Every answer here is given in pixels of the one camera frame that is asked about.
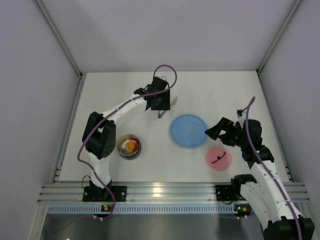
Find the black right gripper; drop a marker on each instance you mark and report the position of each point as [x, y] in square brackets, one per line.
[226, 133]

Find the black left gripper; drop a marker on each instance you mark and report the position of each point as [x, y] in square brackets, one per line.
[164, 100]

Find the orange swirl pastry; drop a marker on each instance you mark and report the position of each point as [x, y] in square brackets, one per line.
[130, 146]

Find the black steel lunch box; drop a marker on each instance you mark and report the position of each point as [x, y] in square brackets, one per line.
[121, 148]

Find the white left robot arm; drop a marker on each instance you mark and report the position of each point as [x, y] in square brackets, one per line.
[99, 137]

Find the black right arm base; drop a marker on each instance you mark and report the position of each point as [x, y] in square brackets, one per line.
[226, 194]

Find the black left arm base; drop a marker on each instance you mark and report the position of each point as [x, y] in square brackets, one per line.
[97, 194]

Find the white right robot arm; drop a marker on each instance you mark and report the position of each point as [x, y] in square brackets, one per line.
[262, 187]

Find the blue round plate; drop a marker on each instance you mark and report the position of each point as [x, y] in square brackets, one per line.
[188, 131]

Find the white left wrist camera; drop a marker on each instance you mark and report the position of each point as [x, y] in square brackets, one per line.
[163, 78]

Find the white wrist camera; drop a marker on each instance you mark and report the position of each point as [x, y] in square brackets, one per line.
[163, 78]
[241, 115]

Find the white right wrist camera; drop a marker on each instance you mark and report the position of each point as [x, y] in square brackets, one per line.
[241, 115]

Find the slotted cable duct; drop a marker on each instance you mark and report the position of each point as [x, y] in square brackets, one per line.
[130, 209]

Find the aluminium frame rail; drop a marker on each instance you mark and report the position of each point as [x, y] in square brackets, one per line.
[136, 192]

